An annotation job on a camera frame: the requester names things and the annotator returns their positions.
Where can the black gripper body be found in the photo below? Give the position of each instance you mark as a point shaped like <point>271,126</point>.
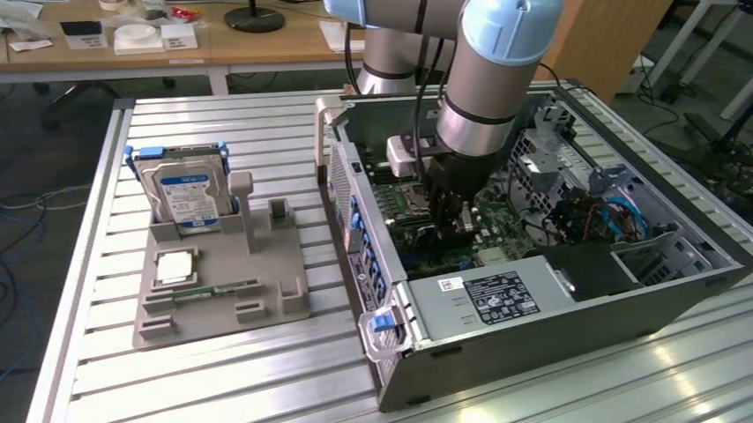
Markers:
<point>462,176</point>

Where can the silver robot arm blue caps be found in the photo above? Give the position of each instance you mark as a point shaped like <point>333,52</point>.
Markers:
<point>492,66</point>

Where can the green motherboard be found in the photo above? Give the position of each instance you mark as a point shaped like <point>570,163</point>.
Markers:
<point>506,207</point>

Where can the CPU socket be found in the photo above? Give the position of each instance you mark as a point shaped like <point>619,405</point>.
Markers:
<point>412,205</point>

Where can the grey power supply unit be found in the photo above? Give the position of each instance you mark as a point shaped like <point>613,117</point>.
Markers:
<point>500,295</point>

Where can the blue case latch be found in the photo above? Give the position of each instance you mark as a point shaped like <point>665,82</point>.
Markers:
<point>380,324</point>

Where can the white paper sheet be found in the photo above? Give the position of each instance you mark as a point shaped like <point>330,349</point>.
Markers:
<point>338,37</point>

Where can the grey metal disk bay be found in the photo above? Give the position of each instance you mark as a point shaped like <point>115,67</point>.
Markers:
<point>659,260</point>

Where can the wooden cabinet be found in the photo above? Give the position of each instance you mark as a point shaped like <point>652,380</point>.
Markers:
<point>600,39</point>

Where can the open dark grey PC case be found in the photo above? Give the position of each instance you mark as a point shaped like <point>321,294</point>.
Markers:
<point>529,343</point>

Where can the wooden desk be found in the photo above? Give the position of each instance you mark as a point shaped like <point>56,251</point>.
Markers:
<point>247,48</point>

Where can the green RAM stick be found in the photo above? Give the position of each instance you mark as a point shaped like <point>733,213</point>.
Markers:
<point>211,291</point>

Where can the black round lamp base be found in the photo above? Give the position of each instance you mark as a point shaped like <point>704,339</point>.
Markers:
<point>254,20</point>

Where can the grey parts rack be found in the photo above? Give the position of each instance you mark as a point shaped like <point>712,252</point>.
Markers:
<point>223,308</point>

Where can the silver CPU chip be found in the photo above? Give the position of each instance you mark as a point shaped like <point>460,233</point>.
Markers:
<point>175,268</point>

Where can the plain white box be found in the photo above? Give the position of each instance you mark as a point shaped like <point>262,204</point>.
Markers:
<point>181,37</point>

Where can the red packet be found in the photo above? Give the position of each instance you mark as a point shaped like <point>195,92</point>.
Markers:
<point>185,14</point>

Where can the white round dish block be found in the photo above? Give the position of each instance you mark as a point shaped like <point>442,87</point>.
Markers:
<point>138,39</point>

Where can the white box with black top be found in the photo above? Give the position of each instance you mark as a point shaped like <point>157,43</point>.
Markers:
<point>85,35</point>

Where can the white paper label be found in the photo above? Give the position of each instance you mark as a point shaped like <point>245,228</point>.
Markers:
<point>31,44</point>

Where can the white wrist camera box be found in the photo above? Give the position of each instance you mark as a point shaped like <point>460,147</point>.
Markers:
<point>404,154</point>

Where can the silver metal bracket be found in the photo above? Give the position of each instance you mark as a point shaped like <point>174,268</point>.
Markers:
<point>540,169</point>

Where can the hard disk with blue bracket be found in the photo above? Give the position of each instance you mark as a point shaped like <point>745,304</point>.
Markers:
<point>185,189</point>

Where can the white table frame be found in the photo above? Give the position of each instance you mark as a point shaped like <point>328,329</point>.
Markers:
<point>703,26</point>

